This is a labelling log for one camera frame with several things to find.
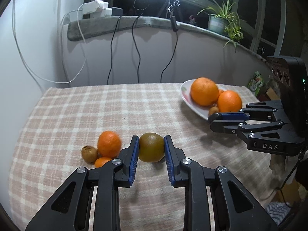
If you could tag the orange mandarin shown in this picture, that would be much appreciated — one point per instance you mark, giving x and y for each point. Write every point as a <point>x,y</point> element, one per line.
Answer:
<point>109,144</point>

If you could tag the potted spider plant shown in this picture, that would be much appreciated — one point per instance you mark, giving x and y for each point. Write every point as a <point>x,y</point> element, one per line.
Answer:
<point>224,21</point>

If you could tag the striped cloth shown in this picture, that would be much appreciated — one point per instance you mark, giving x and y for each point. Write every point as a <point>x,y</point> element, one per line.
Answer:
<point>277,211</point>

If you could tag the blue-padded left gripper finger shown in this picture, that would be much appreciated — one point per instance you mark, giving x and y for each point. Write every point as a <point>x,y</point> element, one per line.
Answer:
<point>235,116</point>

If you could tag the large green-brown kiwi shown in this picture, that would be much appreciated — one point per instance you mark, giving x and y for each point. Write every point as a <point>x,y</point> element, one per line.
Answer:
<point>151,147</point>

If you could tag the white power strip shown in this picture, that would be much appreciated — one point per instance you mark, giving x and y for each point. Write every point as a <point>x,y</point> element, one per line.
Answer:
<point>98,9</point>

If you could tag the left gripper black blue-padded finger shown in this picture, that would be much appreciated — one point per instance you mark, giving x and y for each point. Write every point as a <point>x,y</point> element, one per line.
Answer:
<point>213,196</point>
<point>70,206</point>

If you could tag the white crumpled cloth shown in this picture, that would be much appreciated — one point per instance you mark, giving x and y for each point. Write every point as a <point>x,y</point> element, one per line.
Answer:
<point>281,167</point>

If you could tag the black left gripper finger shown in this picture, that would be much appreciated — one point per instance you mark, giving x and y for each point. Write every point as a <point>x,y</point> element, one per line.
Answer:
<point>218,125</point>

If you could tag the small orange tangerine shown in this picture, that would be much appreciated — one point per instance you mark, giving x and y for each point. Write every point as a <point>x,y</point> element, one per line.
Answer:
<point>101,161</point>

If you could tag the green snack package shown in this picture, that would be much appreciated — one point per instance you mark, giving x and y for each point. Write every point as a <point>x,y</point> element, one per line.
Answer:
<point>256,83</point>

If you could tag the small kiwi in plate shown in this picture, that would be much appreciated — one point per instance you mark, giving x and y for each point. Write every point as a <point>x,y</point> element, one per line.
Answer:
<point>213,110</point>

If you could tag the grey sill mat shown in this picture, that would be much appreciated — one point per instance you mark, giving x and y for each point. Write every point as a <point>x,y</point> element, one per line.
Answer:
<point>95,27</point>

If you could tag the black camera box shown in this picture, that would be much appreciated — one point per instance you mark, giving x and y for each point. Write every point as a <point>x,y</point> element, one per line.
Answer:
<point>291,76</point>

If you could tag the large orange in plate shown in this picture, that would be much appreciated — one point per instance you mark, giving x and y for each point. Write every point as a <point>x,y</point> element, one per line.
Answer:
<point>204,92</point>

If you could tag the white oval plate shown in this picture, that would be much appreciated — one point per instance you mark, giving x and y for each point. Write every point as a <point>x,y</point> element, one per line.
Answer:
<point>185,90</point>

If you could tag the pink plaid tablecloth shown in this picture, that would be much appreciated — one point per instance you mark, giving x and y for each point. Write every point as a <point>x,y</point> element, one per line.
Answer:
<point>65,120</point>

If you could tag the small brown kiwi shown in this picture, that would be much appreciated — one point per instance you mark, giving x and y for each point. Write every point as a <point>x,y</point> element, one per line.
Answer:
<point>89,154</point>

